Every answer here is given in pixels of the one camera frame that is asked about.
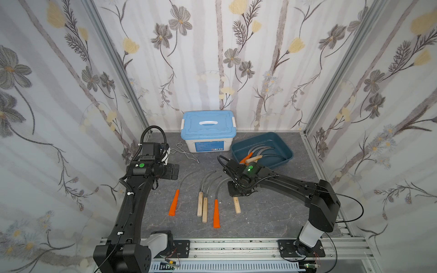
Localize orange handle sickle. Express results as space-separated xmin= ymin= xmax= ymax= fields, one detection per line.
xmin=213 ymin=179 xmax=229 ymax=229
xmin=168 ymin=171 xmax=199 ymax=217
xmin=240 ymin=144 xmax=263 ymax=164

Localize wooden handle sickle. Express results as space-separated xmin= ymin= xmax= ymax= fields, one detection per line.
xmin=243 ymin=154 xmax=286 ymax=164
xmin=233 ymin=197 xmax=241 ymax=214
xmin=202 ymin=175 xmax=221 ymax=224
xmin=197 ymin=171 xmax=216 ymax=217
xmin=257 ymin=146 xmax=274 ymax=156

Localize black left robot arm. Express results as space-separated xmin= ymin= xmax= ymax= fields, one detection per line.
xmin=93 ymin=125 xmax=179 ymax=273

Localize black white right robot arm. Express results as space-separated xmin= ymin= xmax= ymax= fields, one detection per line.
xmin=217 ymin=155 xmax=364 ymax=259

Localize teal plastic storage tray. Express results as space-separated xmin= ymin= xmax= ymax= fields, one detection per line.
xmin=231 ymin=132 xmax=294 ymax=169

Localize silver metal tongs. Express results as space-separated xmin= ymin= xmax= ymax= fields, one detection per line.
xmin=170 ymin=142 xmax=200 ymax=164

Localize white box with blue lid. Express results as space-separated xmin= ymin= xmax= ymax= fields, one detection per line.
xmin=180 ymin=110 xmax=236 ymax=153

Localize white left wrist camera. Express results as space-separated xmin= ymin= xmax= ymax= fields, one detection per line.
xmin=160 ymin=143 xmax=170 ymax=166

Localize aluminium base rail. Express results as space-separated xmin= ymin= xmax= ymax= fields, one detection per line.
xmin=149 ymin=237 xmax=382 ymax=273

